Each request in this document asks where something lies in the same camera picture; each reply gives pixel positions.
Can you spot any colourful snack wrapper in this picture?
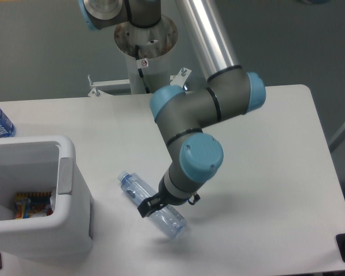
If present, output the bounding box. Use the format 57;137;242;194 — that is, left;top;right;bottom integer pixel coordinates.
14;192;53;220

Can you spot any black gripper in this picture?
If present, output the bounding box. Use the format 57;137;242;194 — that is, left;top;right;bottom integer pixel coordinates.
137;193;168;218

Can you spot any white metal base frame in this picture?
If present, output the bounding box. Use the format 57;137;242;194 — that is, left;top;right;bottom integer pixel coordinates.
87;67;192;97

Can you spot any black pedestal cable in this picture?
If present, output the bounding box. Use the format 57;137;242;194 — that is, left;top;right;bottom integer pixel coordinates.
134;44;151;94

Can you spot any clear plastic bottle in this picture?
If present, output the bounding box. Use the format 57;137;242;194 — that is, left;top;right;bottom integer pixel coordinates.
118;171;187;239

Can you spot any white trash can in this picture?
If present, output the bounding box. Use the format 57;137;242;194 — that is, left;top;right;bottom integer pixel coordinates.
0;136;94;258

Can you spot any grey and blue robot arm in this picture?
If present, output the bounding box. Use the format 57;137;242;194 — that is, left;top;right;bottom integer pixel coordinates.
79;1;266;217

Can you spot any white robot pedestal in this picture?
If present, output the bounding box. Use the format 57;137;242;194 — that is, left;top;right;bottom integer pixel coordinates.
114;15;178;94

